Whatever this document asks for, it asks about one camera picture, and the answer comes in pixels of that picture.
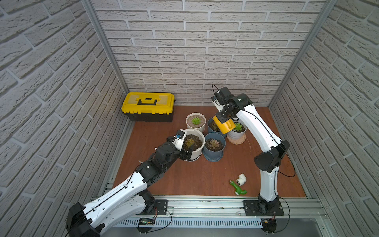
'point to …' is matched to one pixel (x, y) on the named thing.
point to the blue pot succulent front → (214, 145)
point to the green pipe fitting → (238, 190)
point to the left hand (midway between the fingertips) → (183, 136)
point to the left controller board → (145, 225)
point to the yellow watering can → (226, 127)
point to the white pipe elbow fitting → (241, 179)
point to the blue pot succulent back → (212, 127)
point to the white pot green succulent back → (196, 120)
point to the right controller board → (269, 224)
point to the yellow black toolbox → (149, 106)
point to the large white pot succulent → (194, 139)
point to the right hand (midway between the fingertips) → (227, 114)
